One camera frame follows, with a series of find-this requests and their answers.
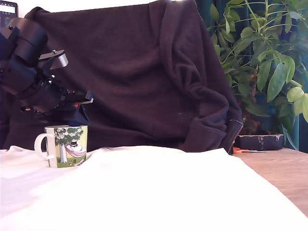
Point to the green illustrated coffee mug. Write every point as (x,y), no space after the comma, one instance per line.
(72,149)

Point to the dark draped jacket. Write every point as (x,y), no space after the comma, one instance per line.
(132,72)

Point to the white table cloth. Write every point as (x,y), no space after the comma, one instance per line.
(144,192)

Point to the black computer monitor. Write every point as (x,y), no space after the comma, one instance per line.
(8,9)

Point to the dark rectangular planter box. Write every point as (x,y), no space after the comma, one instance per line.
(260,142)

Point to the green leafy houseplant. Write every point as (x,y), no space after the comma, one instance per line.
(276,79)

